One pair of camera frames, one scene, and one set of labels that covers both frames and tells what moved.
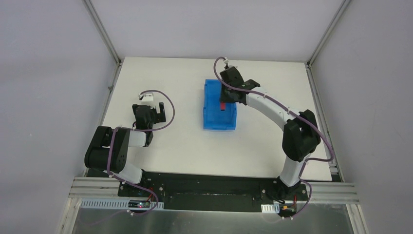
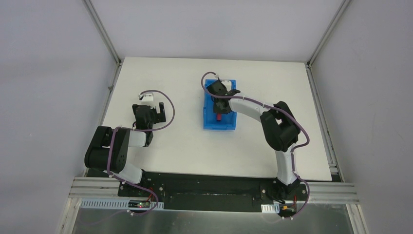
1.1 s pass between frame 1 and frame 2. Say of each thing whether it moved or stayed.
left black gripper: stayed
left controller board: stayed
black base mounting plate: stayed
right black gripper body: moved
